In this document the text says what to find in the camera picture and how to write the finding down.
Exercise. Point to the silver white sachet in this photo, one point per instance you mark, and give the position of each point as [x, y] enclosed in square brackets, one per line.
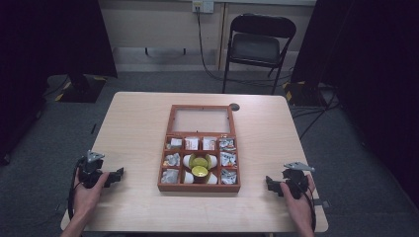
[169, 176]
[175, 143]
[172, 160]

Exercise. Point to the black folding chair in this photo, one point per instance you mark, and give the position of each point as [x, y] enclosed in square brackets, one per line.
[255, 47]

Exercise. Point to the wooden compartment box, glass lid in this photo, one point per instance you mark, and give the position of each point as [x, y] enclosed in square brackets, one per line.
[199, 189]

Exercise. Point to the black stand base, yellow tape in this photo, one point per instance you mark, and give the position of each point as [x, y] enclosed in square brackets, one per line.
[84, 89]
[303, 94]

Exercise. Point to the dark round table grommet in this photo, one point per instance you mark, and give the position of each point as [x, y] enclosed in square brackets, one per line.
[234, 107]

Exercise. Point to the person's right hand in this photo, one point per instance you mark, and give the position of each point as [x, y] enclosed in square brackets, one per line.
[301, 210]

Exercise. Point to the black curtain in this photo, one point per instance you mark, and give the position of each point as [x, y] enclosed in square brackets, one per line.
[49, 39]
[369, 65]

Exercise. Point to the small black strip on floor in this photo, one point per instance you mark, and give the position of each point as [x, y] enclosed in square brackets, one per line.
[93, 128]

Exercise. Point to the pile of green-lidded white cups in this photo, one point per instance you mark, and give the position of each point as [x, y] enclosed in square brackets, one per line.
[200, 171]

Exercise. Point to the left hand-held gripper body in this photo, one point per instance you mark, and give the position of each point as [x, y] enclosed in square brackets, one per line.
[90, 173]

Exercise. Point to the white wall socket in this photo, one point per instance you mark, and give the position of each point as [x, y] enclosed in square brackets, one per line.
[203, 6]

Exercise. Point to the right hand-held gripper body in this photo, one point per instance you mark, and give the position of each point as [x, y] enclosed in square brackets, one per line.
[295, 181]

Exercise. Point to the white sachet with colourful print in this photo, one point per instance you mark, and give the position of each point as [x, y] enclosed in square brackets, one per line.
[229, 176]
[228, 159]
[227, 144]

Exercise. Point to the grey clamp on table edge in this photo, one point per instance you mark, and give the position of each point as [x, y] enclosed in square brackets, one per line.
[322, 203]

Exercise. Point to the person's left hand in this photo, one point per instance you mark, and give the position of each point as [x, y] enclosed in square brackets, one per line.
[86, 199]

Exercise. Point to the white sachet with red print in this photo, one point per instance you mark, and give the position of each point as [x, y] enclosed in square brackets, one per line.
[209, 143]
[191, 143]

